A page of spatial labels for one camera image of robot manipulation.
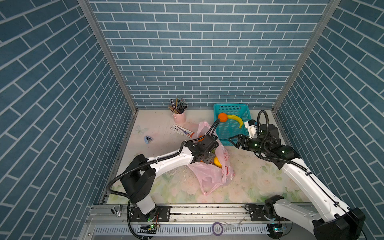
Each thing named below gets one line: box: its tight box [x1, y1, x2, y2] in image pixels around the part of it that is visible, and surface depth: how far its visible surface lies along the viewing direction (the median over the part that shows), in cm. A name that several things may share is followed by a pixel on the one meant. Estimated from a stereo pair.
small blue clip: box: [144, 135, 154, 145], surface depth 103 cm
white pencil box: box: [170, 123, 196, 139], surface depth 108 cm
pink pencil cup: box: [172, 111, 187, 125], surface depth 108 cm
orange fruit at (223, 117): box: [218, 112, 228, 123], surface depth 114 cm
